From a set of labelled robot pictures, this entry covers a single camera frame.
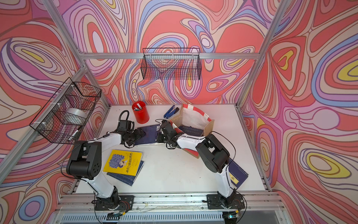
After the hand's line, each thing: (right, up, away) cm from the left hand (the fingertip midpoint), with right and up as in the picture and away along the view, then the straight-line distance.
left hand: (143, 136), depth 97 cm
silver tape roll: (-26, +14, -28) cm, 41 cm away
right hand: (+11, -2, -4) cm, 12 cm away
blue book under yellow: (-3, -24, -17) cm, 29 cm away
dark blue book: (+6, 0, -3) cm, 6 cm away
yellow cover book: (-8, -15, -13) cm, 21 cm away
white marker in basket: (-30, +4, -26) cm, 39 cm away
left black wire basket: (-34, +13, -27) cm, 45 cm away
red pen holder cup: (-4, +19, +7) cm, 21 cm away
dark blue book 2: (+33, +4, -1) cm, 33 cm away
